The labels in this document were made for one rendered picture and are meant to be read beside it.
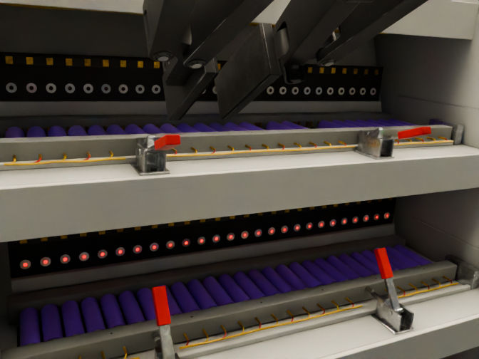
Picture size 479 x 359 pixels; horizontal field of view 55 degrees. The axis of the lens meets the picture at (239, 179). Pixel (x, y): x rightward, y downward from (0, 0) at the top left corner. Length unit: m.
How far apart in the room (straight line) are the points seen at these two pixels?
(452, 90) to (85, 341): 0.57
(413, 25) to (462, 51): 0.11
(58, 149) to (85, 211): 0.07
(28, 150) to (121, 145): 0.08
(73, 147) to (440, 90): 0.52
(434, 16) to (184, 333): 0.48
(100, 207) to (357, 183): 0.27
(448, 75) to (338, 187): 0.29
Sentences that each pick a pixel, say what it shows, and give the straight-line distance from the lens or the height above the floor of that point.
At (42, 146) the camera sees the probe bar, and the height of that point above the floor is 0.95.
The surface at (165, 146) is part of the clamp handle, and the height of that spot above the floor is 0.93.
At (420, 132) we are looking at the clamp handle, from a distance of 0.50.
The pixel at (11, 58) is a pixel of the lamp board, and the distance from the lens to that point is 0.58.
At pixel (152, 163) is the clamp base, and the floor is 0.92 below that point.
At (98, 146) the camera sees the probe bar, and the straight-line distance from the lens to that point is 0.45.
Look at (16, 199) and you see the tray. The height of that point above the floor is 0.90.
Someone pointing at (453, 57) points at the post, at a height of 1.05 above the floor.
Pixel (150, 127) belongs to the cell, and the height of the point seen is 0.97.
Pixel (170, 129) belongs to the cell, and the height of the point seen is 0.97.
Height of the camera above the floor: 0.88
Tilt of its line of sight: 2 degrees up
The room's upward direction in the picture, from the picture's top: 6 degrees counter-clockwise
